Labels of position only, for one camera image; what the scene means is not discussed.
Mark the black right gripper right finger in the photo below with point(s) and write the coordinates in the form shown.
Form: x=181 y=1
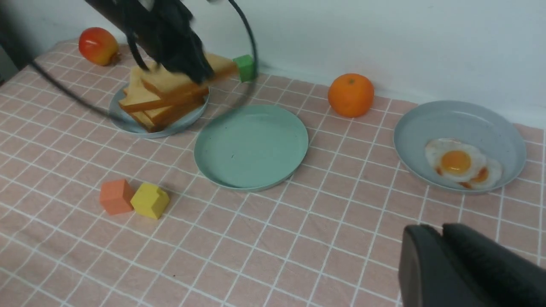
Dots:
x=507 y=278

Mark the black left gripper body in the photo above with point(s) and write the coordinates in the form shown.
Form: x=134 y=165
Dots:
x=179 y=49

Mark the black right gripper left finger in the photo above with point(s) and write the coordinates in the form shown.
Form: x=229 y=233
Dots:
x=429 y=274

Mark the toast slice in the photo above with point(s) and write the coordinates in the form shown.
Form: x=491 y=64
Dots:
x=136 y=98
x=161 y=115
x=166 y=84
x=154 y=122

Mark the fried egg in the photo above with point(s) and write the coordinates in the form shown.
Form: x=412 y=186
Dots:
x=487 y=177
x=454 y=160

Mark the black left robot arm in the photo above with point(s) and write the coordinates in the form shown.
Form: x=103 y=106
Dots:
x=135 y=19

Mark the green wooden cube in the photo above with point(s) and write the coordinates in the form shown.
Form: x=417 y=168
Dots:
x=247 y=70

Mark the red yellow apple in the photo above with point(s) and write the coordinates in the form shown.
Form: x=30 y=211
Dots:
x=98 y=46

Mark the light blue bread plate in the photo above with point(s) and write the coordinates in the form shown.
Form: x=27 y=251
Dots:
x=130 y=126

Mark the green centre plate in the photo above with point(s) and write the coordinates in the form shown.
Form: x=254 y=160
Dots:
x=252 y=148

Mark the grey blue egg plate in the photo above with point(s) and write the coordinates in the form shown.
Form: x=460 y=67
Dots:
x=469 y=123

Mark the yellow wooden block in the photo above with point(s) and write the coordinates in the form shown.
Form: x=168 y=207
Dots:
x=150 y=201

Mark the orange wooden block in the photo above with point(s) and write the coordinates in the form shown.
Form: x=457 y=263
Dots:
x=115 y=197

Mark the pink checkered tablecloth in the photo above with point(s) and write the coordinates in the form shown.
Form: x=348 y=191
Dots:
x=328 y=236

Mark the orange fruit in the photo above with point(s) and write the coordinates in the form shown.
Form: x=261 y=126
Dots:
x=351 y=95

